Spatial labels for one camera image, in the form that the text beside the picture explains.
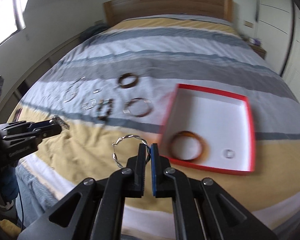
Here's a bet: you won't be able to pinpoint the purple tissue box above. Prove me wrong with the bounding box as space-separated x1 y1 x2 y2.
249 37 261 46

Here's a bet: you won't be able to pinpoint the red jewelry box lid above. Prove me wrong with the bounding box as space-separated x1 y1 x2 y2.
158 83 256 174

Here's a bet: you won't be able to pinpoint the wooden headboard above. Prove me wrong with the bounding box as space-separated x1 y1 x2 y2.
103 0 234 26

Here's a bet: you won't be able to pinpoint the silver bead necklace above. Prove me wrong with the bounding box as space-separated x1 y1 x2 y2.
63 76 87 104

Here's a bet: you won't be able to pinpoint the low wooden side shelf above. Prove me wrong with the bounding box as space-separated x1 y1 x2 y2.
0 34 81 122

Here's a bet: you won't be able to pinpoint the wooden nightstand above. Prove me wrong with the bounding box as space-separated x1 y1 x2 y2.
248 43 267 59

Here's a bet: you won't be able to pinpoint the striped bed duvet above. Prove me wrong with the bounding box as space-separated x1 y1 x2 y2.
12 15 300 239

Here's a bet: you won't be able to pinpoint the dark blue folded blanket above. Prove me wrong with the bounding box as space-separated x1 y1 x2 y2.
79 22 110 43

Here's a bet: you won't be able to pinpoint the twisted silver hoop bracelet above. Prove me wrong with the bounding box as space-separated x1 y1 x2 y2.
111 134 152 169

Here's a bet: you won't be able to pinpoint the wall socket plate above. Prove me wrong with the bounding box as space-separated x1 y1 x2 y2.
244 21 254 28

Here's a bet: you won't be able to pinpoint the dark brown wooden bangle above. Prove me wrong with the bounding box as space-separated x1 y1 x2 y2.
117 73 139 89

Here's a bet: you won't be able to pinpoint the thin brown hoop bangle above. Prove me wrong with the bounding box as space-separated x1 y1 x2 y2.
123 97 153 118

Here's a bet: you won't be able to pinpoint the silver watch band bracelet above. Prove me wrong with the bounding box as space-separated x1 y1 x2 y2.
51 115 70 131

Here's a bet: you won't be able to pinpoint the amber tortoiseshell bangle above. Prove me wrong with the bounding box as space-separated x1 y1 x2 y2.
167 131 209 162

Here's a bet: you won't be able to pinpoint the white wardrobe doors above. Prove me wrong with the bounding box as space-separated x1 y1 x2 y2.
256 0 300 102

